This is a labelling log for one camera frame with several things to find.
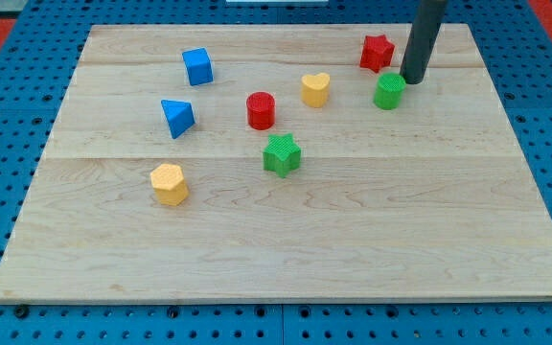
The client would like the green star block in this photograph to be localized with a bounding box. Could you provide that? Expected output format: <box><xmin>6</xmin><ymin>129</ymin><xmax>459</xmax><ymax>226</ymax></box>
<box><xmin>263</xmin><ymin>133</ymin><xmax>302</xmax><ymax>178</ymax></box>

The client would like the red star block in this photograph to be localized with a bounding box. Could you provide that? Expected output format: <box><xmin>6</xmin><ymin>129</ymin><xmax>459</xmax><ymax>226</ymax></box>
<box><xmin>359</xmin><ymin>34</ymin><xmax>395</xmax><ymax>73</ymax></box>

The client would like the light wooden board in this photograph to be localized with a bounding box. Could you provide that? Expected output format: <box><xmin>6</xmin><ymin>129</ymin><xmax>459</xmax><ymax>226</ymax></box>
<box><xmin>0</xmin><ymin>24</ymin><xmax>552</xmax><ymax>305</ymax></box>

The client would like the red cylinder block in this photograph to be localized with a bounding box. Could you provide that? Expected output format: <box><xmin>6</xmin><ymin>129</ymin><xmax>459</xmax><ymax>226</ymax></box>
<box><xmin>246</xmin><ymin>91</ymin><xmax>275</xmax><ymax>130</ymax></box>

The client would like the yellow heart block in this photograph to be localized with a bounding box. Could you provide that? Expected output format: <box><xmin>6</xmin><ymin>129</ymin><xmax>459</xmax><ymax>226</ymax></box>
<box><xmin>301</xmin><ymin>73</ymin><xmax>331</xmax><ymax>108</ymax></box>

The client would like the yellow hexagon block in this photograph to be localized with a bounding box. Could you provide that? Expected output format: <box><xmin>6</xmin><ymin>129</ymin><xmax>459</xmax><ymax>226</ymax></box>
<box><xmin>149</xmin><ymin>164</ymin><xmax>189</xmax><ymax>206</ymax></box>

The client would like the blue triangular prism block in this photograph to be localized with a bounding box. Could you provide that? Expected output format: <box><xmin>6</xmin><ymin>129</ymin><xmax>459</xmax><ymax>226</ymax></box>
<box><xmin>161</xmin><ymin>100</ymin><xmax>196</xmax><ymax>139</ymax></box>

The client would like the blue cube block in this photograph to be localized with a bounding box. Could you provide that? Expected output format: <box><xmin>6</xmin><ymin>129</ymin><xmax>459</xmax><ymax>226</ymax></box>
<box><xmin>182</xmin><ymin>47</ymin><xmax>214</xmax><ymax>86</ymax></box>

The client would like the green cylinder block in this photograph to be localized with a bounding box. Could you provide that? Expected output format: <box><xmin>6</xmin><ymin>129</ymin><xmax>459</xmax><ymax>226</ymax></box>
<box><xmin>373</xmin><ymin>73</ymin><xmax>406</xmax><ymax>110</ymax></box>

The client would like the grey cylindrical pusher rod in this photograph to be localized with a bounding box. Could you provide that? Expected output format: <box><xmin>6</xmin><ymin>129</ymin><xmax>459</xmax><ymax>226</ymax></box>
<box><xmin>400</xmin><ymin>0</ymin><xmax>449</xmax><ymax>84</ymax></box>

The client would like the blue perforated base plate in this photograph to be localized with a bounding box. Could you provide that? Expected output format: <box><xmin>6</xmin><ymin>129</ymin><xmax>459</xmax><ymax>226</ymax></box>
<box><xmin>0</xmin><ymin>0</ymin><xmax>552</xmax><ymax>344</ymax></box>

